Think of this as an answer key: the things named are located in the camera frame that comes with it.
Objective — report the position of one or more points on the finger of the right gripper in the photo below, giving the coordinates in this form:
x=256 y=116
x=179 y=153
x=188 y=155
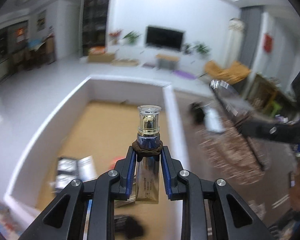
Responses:
x=287 y=133

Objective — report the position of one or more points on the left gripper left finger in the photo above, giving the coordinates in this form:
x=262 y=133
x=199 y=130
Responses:
x=85 y=208

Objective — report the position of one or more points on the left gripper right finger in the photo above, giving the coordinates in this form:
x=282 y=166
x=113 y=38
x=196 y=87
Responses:
x=209 y=205

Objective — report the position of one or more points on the black printed box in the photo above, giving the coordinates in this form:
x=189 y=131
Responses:
x=69 y=169

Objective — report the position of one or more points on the red snack packet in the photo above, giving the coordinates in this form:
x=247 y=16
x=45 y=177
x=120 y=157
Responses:
x=114 y=161

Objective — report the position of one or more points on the gold cosmetic tube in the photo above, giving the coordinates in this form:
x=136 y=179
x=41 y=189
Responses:
x=148 y=148

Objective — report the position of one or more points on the black beaded cloth pouch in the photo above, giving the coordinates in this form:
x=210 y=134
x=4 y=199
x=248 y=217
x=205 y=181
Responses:
x=128 y=226

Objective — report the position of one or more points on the wooden side table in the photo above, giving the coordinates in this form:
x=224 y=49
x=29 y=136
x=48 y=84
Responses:
x=270 y=99

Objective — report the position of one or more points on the white storage bin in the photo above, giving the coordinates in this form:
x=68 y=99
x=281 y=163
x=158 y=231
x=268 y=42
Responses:
x=100 y=118

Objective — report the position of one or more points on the clear plastic packet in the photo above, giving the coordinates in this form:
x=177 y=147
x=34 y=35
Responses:
x=212 y=120

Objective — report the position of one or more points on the orange lounge chair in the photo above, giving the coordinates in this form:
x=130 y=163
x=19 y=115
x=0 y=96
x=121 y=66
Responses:
x=232 y=75

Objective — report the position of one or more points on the black fluffy scrunchie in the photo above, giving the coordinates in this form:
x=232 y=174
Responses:
x=197 y=112

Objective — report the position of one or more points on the green potted plant right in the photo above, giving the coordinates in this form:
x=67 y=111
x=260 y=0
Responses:
x=202 y=49

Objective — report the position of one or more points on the green potted plant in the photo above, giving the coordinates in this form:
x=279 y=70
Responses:
x=132 y=37
x=202 y=49

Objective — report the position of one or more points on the small wooden bench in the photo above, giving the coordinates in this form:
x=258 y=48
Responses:
x=167 y=62

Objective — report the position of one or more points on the black television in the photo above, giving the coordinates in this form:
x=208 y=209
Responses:
x=164 y=38

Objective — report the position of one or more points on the white tv cabinet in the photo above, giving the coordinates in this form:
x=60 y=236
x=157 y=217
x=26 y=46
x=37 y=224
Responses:
x=147 y=54

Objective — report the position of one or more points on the red flower vase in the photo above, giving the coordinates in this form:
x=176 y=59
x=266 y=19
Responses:
x=115 y=36

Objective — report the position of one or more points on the green potted plant left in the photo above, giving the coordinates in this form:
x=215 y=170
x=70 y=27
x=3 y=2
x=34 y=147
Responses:
x=132 y=37

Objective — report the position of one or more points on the dark glass display cabinet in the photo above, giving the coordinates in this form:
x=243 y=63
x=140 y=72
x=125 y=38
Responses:
x=94 y=24

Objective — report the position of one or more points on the red wall hanging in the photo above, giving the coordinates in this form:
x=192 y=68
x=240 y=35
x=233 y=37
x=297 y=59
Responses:
x=268 y=43

